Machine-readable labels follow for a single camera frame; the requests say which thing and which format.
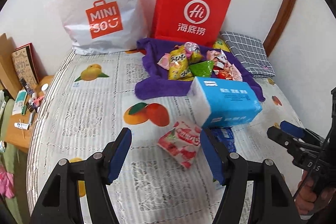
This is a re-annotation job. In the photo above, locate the dark blue snack packet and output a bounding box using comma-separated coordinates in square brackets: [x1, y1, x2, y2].
[211, 127, 236, 152]

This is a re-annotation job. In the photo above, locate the pink strawberry snack packet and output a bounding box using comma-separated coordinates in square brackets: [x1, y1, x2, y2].
[158, 117, 202, 169]

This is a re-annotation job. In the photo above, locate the pink panda snack packet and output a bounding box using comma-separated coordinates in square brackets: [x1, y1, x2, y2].
[206, 50, 232, 71]

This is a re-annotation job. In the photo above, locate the person's right hand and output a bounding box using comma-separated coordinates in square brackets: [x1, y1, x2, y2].
[295, 170, 335, 215]

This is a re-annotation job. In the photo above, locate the blue white tissue pack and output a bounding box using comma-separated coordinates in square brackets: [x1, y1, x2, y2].
[187, 77, 262, 128]

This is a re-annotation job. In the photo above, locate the fruit print bed sheet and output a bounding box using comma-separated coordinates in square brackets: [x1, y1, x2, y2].
[27, 52, 302, 223]

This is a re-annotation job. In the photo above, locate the pale pink snack packet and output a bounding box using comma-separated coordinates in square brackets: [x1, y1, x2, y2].
[230, 64, 243, 82]

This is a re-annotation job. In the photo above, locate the red snack packet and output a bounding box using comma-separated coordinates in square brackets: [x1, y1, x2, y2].
[213, 66, 233, 80]

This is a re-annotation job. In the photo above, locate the grey checked folded cloth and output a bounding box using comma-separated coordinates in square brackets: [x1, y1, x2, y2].
[220, 31, 275, 78]

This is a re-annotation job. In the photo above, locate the white tube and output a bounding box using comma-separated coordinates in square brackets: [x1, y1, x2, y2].
[14, 122, 30, 130]

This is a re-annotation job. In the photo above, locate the wooden side table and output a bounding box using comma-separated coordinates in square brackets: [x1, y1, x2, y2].
[3, 75, 55, 154]

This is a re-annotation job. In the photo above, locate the purple towel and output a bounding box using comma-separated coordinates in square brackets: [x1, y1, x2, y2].
[135, 38, 265, 102]

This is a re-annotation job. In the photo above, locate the green snack packet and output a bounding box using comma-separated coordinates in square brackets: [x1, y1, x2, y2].
[189, 60, 214, 77]

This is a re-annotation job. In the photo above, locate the teal white box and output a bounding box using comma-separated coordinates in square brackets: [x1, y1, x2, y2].
[12, 89, 27, 115]

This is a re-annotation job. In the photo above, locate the yellow chip packet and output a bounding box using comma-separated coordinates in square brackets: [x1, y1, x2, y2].
[168, 47, 194, 81]

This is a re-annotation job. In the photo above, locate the yellow snack bag behind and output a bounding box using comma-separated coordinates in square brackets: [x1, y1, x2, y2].
[213, 38, 230, 52]

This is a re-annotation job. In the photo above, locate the small pink peach packet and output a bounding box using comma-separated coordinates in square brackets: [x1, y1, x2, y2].
[157, 53, 170, 71]

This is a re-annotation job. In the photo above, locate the wooden rack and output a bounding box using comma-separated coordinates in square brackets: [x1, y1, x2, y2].
[0, 33, 22, 98]

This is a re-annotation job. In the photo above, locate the patterned book red cover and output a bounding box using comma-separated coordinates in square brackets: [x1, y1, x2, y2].
[11, 43, 39, 86]

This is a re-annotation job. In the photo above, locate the red paper Hi bag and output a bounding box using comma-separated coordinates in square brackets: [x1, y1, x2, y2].
[151, 0, 231, 46]

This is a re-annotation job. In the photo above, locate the white Miniso plastic bag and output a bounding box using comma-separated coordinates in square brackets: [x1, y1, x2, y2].
[57, 0, 147, 55]

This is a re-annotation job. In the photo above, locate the brown wooden door frame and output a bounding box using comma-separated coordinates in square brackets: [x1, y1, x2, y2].
[263, 0, 296, 56]

